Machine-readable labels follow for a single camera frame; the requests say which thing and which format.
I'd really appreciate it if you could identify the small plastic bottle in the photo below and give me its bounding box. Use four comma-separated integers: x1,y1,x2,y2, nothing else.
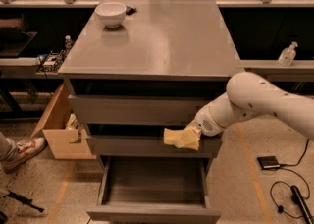
65,35,73,54

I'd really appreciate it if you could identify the black tool on floor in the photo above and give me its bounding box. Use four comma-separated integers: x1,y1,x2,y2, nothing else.
1,191,44,213

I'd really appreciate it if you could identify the tray of small parts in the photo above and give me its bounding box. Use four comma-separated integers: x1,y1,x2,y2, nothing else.
36,50,67,74

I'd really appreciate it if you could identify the black cable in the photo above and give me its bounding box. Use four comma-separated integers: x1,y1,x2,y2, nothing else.
269,138,314,220

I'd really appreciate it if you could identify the black cylindrical tool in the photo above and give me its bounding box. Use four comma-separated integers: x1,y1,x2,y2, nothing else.
290,185,314,224

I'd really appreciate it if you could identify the white bowl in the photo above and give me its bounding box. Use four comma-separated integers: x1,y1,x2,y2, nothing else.
95,2,127,28

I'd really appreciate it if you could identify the cardboard box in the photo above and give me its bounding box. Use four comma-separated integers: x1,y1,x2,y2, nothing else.
31,84,96,160

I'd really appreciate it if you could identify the grey bottom drawer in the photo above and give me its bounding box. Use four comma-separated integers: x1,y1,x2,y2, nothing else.
87,157,221,224

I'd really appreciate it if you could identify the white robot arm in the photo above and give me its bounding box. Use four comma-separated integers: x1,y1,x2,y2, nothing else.
173,72,314,150

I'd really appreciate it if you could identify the white red sneaker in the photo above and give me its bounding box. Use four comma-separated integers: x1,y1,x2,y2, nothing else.
0,138,46,173

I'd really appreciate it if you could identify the grey drawer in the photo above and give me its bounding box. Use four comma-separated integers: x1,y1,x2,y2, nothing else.
67,93,237,127
86,136,222,158
87,157,221,224

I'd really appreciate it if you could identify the grey top drawer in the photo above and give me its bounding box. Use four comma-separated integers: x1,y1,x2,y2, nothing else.
67,93,237,127

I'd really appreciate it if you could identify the grey drawer cabinet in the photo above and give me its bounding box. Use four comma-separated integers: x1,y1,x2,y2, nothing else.
58,0,248,224

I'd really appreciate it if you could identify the grey middle drawer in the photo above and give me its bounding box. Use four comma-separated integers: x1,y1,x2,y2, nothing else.
86,136,222,158

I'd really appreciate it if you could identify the black foot pedal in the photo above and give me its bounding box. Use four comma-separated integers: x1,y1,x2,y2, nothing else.
257,156,281,170

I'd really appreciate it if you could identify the grey trouser leg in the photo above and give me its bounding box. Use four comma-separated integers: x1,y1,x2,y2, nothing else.
0,132,18,161

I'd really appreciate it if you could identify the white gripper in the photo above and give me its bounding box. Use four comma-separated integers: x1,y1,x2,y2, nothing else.
173,105,224,151

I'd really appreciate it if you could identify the yellow sponge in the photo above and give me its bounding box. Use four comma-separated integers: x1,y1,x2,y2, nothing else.
163,128,183,145

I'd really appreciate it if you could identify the black phone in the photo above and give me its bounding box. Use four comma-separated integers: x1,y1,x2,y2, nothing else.
126,6,137,15

